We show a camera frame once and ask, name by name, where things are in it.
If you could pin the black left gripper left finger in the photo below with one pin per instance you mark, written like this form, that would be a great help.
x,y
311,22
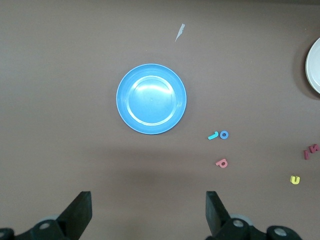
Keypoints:
x,y
75,220

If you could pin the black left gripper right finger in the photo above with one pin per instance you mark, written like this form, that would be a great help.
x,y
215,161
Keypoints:
x,y
217,217

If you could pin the pink foam letter p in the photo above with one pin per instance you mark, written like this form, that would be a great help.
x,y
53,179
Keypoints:
x,y
220,164

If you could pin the teal foam letter j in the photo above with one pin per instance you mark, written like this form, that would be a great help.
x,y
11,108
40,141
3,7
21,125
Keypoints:
x,y
212,136

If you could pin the blue foam letter o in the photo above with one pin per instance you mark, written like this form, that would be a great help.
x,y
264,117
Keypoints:
x,y
221,135

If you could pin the yellow foam letter u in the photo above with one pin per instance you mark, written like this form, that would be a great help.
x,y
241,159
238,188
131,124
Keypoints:
x,y
293,180

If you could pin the dark red foam letter i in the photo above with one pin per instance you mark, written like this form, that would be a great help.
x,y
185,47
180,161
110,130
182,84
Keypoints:
x,y
306,154

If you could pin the dark red foam letter n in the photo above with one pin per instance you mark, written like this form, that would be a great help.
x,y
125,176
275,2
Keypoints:
x,y
312,149

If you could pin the brown table cover sheet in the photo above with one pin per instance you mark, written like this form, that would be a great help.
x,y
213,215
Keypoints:
x,y
62,100

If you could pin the blue plastic plate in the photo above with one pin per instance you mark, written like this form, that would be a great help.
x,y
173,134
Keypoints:
x,y
151,100

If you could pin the beige plastic plate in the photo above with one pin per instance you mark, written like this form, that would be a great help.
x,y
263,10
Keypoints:
x,y
314,67

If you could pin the grey torn tape scrap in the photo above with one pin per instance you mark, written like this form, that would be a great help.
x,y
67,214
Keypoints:
x,y
180,30

